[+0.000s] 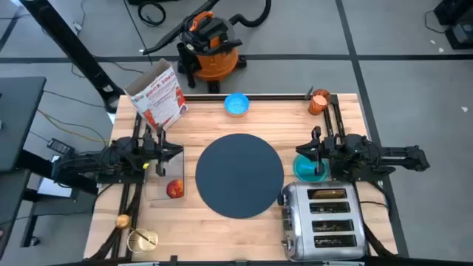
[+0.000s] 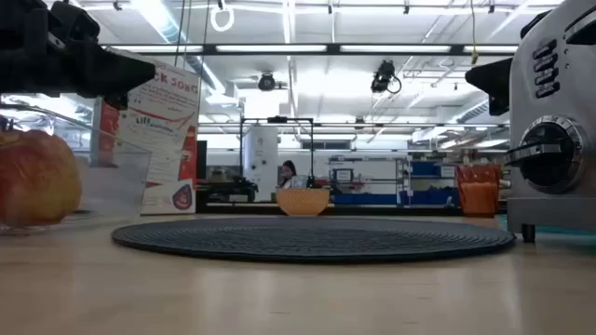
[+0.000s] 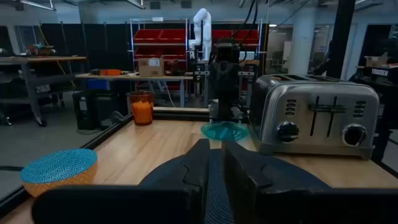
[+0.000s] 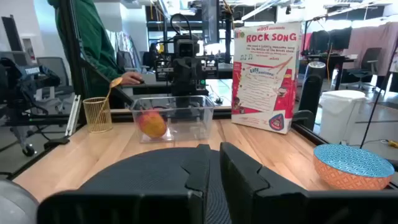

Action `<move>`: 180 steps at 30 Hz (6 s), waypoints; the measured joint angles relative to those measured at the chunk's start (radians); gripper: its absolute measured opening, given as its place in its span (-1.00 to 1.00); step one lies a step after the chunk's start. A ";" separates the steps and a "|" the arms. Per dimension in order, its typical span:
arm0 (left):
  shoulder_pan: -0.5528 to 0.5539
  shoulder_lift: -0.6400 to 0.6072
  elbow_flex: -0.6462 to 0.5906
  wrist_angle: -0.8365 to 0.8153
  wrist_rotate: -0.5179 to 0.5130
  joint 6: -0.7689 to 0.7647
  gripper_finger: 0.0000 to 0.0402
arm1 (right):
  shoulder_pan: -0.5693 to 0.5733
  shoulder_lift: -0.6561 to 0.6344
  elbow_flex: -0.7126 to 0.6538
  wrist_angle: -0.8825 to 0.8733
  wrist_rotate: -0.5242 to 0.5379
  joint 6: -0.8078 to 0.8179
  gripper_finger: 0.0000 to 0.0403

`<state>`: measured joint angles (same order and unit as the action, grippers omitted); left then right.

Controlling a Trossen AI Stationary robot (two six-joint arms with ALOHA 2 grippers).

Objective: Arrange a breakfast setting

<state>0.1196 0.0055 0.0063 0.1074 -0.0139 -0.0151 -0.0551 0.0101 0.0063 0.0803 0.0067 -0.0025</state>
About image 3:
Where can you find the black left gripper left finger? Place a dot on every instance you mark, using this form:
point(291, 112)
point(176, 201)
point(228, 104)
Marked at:
point(124, 205)

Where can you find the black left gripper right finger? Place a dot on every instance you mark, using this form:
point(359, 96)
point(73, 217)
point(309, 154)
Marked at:
point(295, 208)

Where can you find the teal translucent plate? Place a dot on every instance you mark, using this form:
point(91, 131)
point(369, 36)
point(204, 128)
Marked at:
point(224, 132)

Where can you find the orange bowl with blue inside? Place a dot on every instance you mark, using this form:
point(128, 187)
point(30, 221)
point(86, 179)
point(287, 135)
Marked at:
point(59, 168)

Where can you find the orange cup with juice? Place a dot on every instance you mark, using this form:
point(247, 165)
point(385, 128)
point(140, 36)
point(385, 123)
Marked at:
point(141, 109)

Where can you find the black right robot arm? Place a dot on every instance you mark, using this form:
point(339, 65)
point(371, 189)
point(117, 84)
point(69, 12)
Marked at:
point(225, 49)

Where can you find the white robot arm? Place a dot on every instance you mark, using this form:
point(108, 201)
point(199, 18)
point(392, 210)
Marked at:
point(203, 21)

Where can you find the cardboard box with label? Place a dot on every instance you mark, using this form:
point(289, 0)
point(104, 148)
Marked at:
point(150, 67)

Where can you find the white building column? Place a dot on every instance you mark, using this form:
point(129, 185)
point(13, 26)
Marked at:
point(301, 46)

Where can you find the shelf with red bins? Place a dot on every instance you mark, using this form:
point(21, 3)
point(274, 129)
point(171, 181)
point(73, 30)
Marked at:
point(158, 35)

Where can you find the stainless steel four-slot toaster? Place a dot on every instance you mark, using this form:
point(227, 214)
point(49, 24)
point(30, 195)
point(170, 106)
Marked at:
point(317, 124)

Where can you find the black cabinet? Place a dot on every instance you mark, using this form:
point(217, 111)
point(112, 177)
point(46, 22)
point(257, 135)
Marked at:
point(93, 109)

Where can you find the wooden top work table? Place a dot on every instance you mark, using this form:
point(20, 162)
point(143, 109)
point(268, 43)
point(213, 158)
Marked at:
point(124, 76)

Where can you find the orange tool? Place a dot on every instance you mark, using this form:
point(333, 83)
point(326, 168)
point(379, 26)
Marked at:
point(110, 72)

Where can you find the blue storage bin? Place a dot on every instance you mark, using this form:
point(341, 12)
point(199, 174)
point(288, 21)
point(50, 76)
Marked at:
point(98, 84)

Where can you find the plain cardboard box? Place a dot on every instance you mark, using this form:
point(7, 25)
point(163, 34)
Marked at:
point(376, 61)

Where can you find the black case with Trossen print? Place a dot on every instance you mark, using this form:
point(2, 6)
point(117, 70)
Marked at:
point(381, 73)

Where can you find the grey workbench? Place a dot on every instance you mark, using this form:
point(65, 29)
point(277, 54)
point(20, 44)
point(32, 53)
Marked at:
point(46, 58)

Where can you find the black rig post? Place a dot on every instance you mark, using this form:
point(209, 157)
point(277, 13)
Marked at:
point(340, 37)

